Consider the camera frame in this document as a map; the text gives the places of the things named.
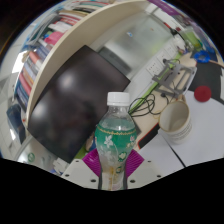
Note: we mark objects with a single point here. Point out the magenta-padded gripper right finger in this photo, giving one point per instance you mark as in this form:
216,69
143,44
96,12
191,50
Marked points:
146,171

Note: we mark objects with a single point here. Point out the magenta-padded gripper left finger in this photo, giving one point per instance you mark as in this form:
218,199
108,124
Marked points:
78,171

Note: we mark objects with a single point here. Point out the green-labelled clear drink bottle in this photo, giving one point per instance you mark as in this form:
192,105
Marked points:
115,140

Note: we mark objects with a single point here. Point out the cream ceramic mug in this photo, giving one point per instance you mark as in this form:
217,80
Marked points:
175,121

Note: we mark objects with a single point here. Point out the black computer monitor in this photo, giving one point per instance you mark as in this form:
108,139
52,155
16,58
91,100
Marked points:
76,103

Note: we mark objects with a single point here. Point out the large blank white paper sheet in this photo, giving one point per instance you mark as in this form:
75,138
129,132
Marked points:
206,130

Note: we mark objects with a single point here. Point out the flat round red coaster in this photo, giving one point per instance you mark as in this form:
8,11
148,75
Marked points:
203,93

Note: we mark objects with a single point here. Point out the grey metal laptop stand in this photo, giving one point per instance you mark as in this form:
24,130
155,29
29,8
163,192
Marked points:
173,78

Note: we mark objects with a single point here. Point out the black desk mat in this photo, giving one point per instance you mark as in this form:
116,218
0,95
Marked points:
208,75

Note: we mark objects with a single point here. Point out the beige shelf with books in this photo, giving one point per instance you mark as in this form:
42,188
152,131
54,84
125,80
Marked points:
66,46

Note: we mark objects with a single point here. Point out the green translucent drinking glass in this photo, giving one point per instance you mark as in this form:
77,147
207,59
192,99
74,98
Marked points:
192,40

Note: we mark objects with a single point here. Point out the purple hanging banner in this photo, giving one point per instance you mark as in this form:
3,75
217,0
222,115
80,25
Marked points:
165,6

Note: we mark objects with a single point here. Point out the white wall power outlet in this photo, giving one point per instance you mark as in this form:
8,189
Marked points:
154,67
170,53

